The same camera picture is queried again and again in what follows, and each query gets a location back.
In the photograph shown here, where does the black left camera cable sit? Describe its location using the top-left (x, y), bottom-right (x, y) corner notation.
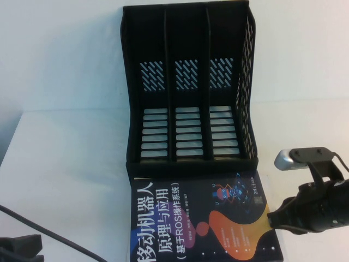
top-left (0, 204), bottom-right (110, 262)

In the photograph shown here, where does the dark mobile robot ROS book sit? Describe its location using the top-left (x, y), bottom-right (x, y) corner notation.
top-left (130, 170), bottom-right (284, 262)

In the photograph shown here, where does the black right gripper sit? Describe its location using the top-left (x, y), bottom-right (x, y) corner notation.
top-left (267, 177), bottom-right (349, 234)

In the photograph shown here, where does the black camera cable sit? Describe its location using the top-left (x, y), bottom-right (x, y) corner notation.
top-left (333, 153), bottom-right (349, 173)
top-left (0, 204), bottom-right (110, 262)

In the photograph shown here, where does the black plastic three-slot book stand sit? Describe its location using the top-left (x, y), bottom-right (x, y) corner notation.
top-left (119, 1), bottom-right (259, 181)

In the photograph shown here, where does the black right camera cable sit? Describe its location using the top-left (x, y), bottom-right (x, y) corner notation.
top-left (333, 153), bottom-right (349, 173)

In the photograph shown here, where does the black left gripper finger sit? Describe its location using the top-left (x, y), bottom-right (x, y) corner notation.
top-left (0, 251), bottom-right (45, 262)
top-left (0, 234), bottom-right (43, 254)

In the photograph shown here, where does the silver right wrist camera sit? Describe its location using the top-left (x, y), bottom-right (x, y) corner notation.
top-left (273, 148), bottom-right (310, 171)

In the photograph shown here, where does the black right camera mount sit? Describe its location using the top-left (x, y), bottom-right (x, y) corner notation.
top-left (288, 146), bottom-right (345, 189)

